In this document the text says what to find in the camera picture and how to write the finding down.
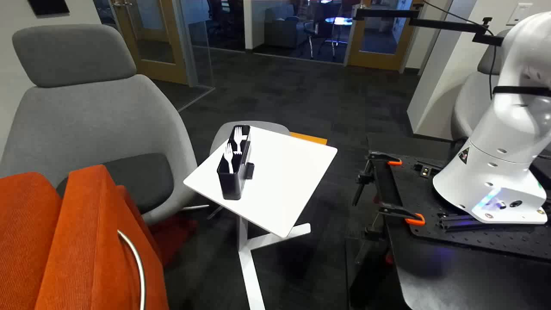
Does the thin white cable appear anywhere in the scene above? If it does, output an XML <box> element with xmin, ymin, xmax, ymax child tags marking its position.
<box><xmin>115</xmin><ymin>228</ymin><xmax>148</xmax><ymax>310</ymax></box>

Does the white table leg frame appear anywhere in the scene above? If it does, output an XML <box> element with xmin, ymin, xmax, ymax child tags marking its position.
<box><xmin>236</xmin><ymin>212</ymin><xmax>315</xmax><ymax>310</ymax></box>

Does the wood framed glass door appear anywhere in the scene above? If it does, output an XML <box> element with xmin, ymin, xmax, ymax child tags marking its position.
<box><xmin>344</xmin><ymin>0</ymin><xmax>418</xmax><ymax>75</ymax></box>
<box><xmin>110</xmin><ymin>0</ymin><xmax>194</xmax><ymax>87</ymax></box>

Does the large grey armchair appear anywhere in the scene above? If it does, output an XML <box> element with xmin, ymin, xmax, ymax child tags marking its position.
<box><xmin>0</xmin><ymin>23</ymin><xmax>200</xmax><ymax>226</ymax></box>

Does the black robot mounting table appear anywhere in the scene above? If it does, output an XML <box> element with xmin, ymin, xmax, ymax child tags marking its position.
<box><xmin>367</xmin><ymin>152</ymin><xmax>551</xmax><ymax>310</ymax></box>

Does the orange black bar clamp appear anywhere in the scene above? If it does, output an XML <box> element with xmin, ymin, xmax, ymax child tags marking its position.
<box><xmin>351</xmin><ymin>150</ymin><xmax>405</xmax><ymax>209</ymax></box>
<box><xmin>363</xmin><ymin>202</ymin><xmax>429</xmax><ymax>242</ymax></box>

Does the orange flat panel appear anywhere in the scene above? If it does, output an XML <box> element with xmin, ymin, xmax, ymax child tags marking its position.
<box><xmin>287</xmin><ymin>132</ymin><xmax>329</xmax><ymax>147</ymax></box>

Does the black wall picture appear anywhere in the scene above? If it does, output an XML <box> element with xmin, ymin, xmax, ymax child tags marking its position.
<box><xmin>26</xmin><ymin>0</ymin><xmax>71</xmax><ymax>20</ymax></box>

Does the light grey lounge chair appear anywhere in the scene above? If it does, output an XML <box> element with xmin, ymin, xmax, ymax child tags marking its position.
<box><xmin>451</xmin><ymin>26</ymin><xmax>513</xmax><ymax>142</ymax></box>

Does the black slotted cutlery rack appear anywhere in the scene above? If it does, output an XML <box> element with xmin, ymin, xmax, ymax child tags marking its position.
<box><xmin>215</xmin><ymin>123</ymin><xmax>256</xmax><ymax>202</ymax></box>

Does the dark grey seat cushion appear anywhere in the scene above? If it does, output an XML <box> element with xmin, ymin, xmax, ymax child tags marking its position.
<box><xmin>55</xmin><ymin>152</ymin><xmax>176</xmax><ymax>216</ymax></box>

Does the orange armchair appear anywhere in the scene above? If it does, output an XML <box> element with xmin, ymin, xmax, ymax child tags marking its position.
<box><xmin>0</xmin><ymin>164</ymin><xmax>172</xmax><ymax>310</ymax></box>

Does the black strap on arm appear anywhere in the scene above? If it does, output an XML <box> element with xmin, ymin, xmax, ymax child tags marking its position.
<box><xmin>491</xmin><ymin>85</ymin><xmax>551</xmax><ymax>101</ymax></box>

